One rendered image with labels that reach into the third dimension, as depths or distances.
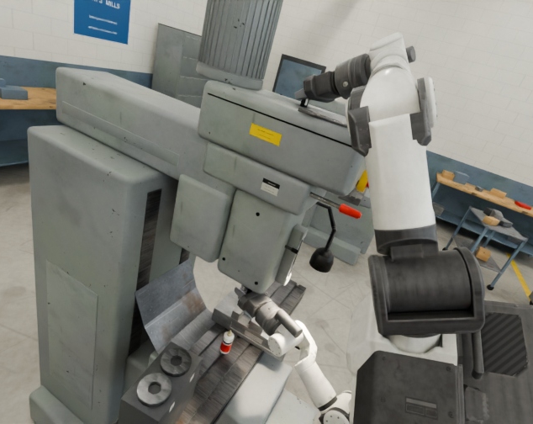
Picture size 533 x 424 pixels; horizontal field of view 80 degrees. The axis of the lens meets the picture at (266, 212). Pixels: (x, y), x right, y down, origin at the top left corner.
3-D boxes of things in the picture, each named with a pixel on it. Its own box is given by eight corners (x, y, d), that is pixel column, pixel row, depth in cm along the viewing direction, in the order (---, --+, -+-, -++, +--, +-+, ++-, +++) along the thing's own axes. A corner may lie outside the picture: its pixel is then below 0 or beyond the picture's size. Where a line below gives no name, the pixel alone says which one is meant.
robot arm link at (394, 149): (336, 87, 49) (355, 232, 49) (431, 60, 43) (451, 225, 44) (351, 103, 59) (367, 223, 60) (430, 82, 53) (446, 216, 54)
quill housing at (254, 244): (286, 272, 119) (313, 194, 105) (260, 300, 101) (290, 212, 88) (243, 248, 125) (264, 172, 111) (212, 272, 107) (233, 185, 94)
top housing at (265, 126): (365, 180, 99) (387, 129, 92) (345, 201, 77) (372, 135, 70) (239, 129, 114) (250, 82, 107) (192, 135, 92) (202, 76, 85)
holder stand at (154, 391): (193, 395, 108) (204, 355, 99) (150, 462, 88) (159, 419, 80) (163, 378, 110) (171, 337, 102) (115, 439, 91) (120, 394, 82)
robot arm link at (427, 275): (464, 222, 44) (475, 319, 45) (445, 217, 53) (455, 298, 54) (376, 231, 47) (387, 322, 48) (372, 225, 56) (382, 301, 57)
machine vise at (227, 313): (294, 338, 142) (302, 320, 138) (282, 363, 129) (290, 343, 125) (228, 301, 152) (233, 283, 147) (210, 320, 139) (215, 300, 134)
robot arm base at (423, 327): (488, 350, 47) (461, 293, 56) (498, 286, 41) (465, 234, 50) (380, 352, 51) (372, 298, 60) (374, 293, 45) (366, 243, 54)
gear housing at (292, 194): (325, 197, 106) (335, 169, 102) (298, 219, 85) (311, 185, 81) (240, 161, 116) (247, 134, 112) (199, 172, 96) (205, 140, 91)
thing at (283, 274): (288, 280, 109) (308, 228, 100) (284, 286, 106) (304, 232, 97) (278, 275, 110) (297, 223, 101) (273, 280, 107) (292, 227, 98)
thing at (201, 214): (247, 240, 125) (265, 179, 114) (210, 267, 104) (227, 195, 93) (208, 219, 131) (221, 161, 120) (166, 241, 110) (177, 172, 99)
